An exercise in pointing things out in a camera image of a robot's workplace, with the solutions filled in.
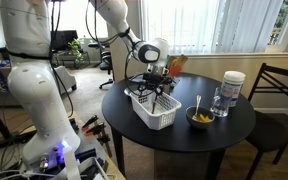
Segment grey round plate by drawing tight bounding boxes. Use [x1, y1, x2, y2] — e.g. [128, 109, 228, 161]
[124, 88, 139, 96]

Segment metal spoon in bowl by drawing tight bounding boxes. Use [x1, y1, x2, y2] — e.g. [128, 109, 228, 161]
[192, 95, 201, 121]

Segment dark bowl with food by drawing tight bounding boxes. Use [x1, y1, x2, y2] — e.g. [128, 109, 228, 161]
[186, 106, 215, 129]

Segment orange black clamp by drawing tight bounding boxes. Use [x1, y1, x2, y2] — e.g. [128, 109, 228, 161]
[81, 115, 98, 131]
[85, 123, 105, 136]

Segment white vertical blinds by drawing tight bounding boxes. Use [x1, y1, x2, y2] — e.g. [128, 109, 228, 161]
[141, 0, 283, 55]

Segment black office chair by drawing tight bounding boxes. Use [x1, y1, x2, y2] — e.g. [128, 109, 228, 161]
[87, 41, 116, 90]

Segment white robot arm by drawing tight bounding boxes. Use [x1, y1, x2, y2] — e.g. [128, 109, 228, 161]
[0, 0, 168, 169]

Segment blue grey cloth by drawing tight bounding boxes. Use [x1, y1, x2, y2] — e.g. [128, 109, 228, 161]
[130, 74, 146, 83]

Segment round black table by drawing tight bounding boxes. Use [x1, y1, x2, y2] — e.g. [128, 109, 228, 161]
[102, 73, 256, 180]

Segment white wipes canister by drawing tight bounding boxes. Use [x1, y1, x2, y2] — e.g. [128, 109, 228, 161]
[221, 71, 246, 107]

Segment steel utensil holder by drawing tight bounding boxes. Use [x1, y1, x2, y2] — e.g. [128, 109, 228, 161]
[163, 83, 173, 94]

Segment wooden spatula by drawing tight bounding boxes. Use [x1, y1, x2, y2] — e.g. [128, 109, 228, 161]
[175, 55, 188, 67]

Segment teal spatula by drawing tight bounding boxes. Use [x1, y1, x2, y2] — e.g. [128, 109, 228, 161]
[165, 55, 170, 69]

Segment clear glass mug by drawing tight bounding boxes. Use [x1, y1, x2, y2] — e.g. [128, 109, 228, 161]
[210, 87, 231, 117]

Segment white plastic basket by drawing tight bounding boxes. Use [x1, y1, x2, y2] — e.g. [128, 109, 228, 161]
[124, 88, 182, 130]

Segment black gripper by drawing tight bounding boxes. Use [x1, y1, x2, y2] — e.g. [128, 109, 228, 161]
[143, 73, 168, 96]

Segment red spatula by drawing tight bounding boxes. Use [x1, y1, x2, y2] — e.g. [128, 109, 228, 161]
[169, 65, 182, 77]

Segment potted green plant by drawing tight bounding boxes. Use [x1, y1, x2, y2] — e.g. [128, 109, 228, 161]
[68, 39, 84, 62]

